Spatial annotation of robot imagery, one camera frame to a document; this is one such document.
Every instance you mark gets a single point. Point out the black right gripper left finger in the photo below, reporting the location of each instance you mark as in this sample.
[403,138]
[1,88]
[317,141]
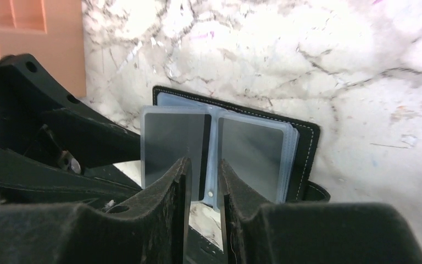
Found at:
[150,227]

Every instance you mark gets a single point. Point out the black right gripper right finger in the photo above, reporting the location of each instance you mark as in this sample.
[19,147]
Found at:
[258,231]

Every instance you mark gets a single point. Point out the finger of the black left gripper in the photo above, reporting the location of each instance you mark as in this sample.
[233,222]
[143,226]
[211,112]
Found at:
[25,181]
[31,98]

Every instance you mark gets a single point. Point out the black card holder wallet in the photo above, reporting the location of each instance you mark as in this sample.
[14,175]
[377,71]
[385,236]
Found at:
[298,149]

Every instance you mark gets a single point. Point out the black card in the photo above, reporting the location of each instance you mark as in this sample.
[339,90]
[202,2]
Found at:
[170,136]
[254,152]

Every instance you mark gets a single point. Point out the orange file organizer rack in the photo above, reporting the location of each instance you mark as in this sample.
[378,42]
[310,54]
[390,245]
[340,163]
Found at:
[52,32]

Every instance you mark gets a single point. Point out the black mounting rail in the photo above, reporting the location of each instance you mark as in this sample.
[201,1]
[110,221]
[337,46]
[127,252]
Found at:
[201,251]

